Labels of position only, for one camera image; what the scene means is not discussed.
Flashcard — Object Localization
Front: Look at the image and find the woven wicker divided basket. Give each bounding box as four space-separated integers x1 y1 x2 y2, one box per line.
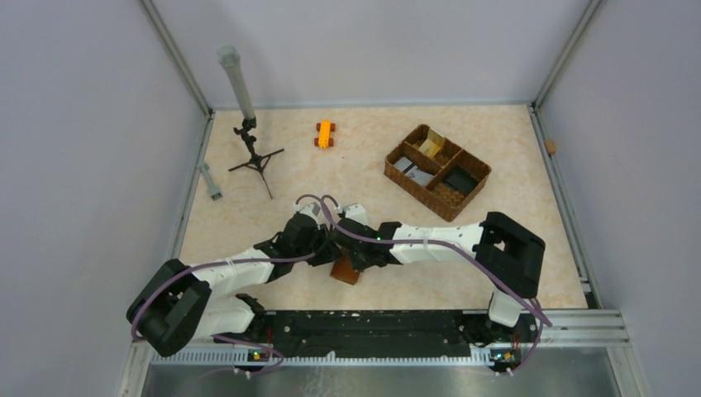
384 124 492 222

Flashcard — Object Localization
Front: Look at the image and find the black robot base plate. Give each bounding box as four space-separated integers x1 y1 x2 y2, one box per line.
226 310 537 358

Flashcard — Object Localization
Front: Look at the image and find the grey metal bracket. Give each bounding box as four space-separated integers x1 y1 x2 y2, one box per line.
198 161 222 201

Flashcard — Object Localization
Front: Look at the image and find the aluminium frame rail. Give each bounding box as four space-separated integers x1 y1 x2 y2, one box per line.
527 103 630 347

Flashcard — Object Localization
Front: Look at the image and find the brown leather card holder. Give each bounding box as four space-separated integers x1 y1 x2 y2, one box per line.
330 250 360 285

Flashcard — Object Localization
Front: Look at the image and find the orange toy car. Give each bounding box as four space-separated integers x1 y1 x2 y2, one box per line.
313 119 336 149

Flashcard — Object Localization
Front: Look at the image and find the black card in basket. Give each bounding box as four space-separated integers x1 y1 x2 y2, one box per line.
441 166 479 196

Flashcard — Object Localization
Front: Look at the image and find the small wooden block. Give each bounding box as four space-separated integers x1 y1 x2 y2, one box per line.
543 139 556 155

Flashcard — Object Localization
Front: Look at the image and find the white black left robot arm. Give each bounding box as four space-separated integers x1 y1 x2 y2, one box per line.
126 213 342 357

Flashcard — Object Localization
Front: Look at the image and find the black tripod with grey tube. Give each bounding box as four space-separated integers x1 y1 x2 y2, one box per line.
217 45 284 199

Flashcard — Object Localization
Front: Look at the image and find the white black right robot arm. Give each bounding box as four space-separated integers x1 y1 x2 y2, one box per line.
331 212 551 341

